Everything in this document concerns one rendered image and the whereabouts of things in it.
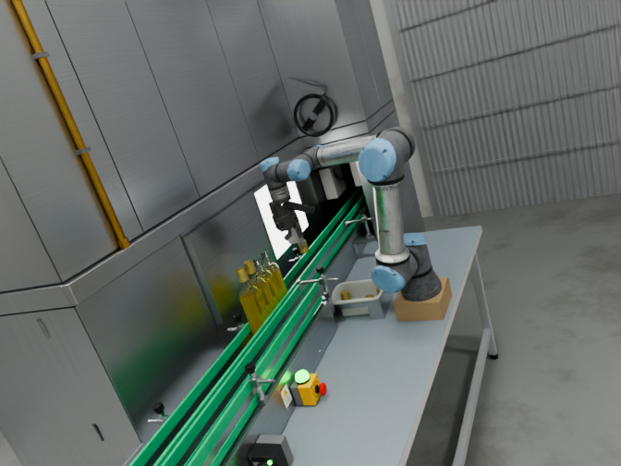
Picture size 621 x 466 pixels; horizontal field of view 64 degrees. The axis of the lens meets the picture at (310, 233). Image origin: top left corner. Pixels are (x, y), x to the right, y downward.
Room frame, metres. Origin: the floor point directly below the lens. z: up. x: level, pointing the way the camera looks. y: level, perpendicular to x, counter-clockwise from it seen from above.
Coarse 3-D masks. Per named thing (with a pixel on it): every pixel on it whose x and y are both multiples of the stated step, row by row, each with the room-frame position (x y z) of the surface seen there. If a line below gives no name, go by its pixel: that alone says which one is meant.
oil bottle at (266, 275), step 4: (264, 272) 1.67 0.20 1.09; (268, 272) 1.68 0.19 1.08; (260, 276) 1.66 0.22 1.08; (264, 276) 1.65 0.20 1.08; (268, 276) 1.66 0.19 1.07; (272, 276) 1.68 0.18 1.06; (268, 280) 1.65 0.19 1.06; (272, 280) 1.67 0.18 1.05; (268, 284) 1.65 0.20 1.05; (272, 284) 1.67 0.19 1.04; (268, 288) 1.65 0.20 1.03; (272, 288) 1.66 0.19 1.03; (276, 288) 1.68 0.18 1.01; (272, 292) 1.65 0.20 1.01; (276, 292) 1.68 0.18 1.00; (272, 296) 1.65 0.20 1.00; (276, 296) 1.67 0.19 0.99; (276, 300) 1.66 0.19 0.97; (280, 300) 1.68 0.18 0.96; (276, 304) 1.65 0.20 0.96
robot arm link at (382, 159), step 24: (384, 144) 1.44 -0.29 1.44; (408, 144) 1.50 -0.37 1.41; (360, 168) 1.48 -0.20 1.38; (384, 168) 1.42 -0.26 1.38; (384, 192) 1.47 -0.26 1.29; (384, 216) 1.49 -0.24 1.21; (384, 240) 1.51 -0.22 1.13; (384, 264) 1.52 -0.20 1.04; (408, 264) 1.53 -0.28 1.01; (384, 288) 1.54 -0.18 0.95
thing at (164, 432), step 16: (336, 224) 2.49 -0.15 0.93; (320, 240) 2.25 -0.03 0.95; (304, 256) 2.07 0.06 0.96; (288, 272) 1.93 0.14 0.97; (288, 288) 1.88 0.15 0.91; (240, 336) 1.51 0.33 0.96; (224, 352) 1.42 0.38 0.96; (224, 368) 1.40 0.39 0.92; (208, 384) 1.31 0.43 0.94; (192, 400) 1.24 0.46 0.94; (176, 416) 1.17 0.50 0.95; (160, 432) 1.11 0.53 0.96; (176, 432) 1.16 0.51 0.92; (144, 448) 1.06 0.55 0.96; (160, 448) 1.10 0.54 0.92; (144, 464) 1.04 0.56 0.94
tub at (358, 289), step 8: (360, 280) 1.90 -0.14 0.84; (368, 280) 1.88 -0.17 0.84; (336, 288) 1.90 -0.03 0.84; (344, 288) 1.93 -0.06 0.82; (352, 288) 1.91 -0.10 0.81; (360, 288) 1.90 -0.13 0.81; (368, 288) 1.88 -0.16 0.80; (336, 296) 1.87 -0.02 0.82; (352, 296) 1.91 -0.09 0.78; (360, 296) 1.90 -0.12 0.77; (376, 296) 1.72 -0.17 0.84
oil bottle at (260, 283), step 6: (252, 282) 1.61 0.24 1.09; (258, 282) 1.61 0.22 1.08; (264, 282) 1.63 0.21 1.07; (264, 288) 1.62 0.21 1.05; (264, 294) 1.61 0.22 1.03; (270, 294) 1.64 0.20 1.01; (264, 300) 1.60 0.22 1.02; (270, 300) 1.63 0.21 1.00; (270, 306) 1.61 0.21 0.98; (270, 312) 1.60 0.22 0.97
